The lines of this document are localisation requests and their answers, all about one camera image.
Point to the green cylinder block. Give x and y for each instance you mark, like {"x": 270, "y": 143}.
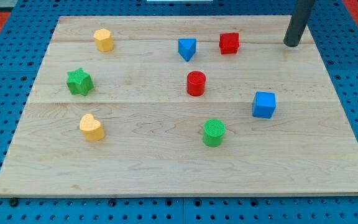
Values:
{"x": 213, "y": 132}

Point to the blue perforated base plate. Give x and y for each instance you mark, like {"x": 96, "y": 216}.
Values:
{"x": 23, "y": 43}

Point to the blue triangular prism block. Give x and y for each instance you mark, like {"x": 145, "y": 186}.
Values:
{"x": 187, "y": 48}

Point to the yellow hexagon block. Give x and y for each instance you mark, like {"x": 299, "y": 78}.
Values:
{"x": 103, "y": 40}

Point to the light wooden board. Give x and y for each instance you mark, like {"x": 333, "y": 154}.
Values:
{"x": 153, "y": 144}

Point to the yellow heart block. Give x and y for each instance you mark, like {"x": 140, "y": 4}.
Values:
{"x": 91, "y": 128}

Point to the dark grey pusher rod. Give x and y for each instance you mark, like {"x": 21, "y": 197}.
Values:
{"x": 298, "y": 21}

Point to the blue cube block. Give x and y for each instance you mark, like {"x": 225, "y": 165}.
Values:
{"x": 264, "y": 104}

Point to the green star block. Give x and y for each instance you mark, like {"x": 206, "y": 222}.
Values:
{"x": 79, "y": 82}

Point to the red cylinder block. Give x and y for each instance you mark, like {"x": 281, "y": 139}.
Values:
{"x": 195, "y": 83}

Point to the red star block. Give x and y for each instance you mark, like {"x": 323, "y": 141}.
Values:
{"x": 229, "y": 43}

